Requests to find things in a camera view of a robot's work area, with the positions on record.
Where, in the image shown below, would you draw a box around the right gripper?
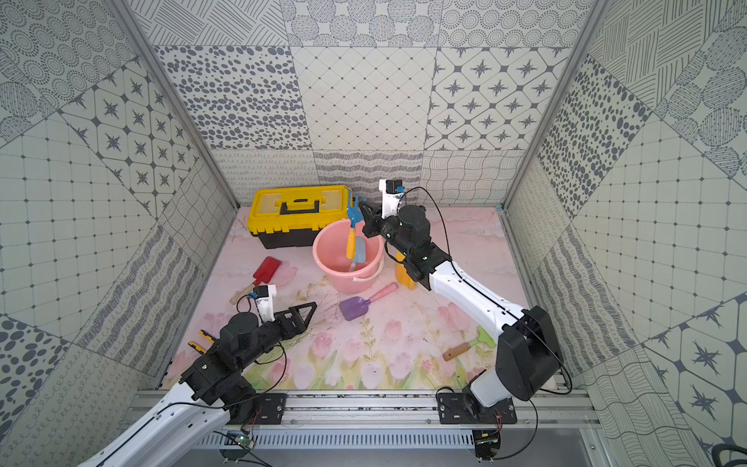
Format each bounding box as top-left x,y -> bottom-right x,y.
358,199 -> 410,258

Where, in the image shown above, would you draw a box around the blue rake yellow handle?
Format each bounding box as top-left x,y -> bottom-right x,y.
345,193 -> 363,261

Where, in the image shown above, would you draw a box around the purple shovel pink handle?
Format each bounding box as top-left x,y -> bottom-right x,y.
338,283 -> 398,321

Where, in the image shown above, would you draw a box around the pink plastic bucket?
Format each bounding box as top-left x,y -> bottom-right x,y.
312,219 -> 384,295

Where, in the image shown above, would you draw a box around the red shovel wooden handle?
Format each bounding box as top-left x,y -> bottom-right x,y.
230,257 -> 282,305

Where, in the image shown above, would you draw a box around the light blue trowel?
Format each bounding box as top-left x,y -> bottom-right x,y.
349,237 -> 367,272

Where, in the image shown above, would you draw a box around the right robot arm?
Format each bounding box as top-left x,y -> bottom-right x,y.
360,198 -> 562,412

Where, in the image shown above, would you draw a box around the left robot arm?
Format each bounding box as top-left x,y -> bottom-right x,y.
82,302 -> 317,466

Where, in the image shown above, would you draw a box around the yellow toy watering can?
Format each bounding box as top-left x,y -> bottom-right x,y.
395,252 -> 417,290

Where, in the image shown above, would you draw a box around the yellow black toolbox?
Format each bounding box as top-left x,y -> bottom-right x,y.
246,185 -> 352,249

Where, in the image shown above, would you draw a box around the floral pink table mat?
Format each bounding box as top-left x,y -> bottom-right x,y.
161,209 -> 495,390

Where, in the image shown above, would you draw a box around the yellow black pliers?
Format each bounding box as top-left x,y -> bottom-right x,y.
187,329 -> 217,355

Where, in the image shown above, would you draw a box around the left controller board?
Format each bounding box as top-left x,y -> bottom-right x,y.
220,432 -> 255,461

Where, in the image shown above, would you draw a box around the controller board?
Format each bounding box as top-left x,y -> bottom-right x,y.
472,429 -> 502,461
220,432 -> 255,461

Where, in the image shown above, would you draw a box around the right controller board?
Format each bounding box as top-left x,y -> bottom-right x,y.
472,429 -> 502,461

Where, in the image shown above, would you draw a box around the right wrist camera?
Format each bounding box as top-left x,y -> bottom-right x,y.
379,179 -> 405,219

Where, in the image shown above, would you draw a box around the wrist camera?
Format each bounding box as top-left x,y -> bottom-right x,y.
379,179 -> 405,219
252,284 -> 277,322

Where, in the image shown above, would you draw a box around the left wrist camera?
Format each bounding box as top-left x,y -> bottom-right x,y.
252,284 -> 277,322

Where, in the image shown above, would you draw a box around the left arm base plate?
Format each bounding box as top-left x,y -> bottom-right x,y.
229,392 -> 288,425

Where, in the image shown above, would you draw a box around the green rake wooden handle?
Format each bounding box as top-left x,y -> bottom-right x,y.
442,326 -> 496,361

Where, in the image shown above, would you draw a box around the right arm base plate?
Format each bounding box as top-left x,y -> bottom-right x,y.
435,391 -> 517,425

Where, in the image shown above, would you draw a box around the aluminium mounting rail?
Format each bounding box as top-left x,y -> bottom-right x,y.
124,388 -> 602,432

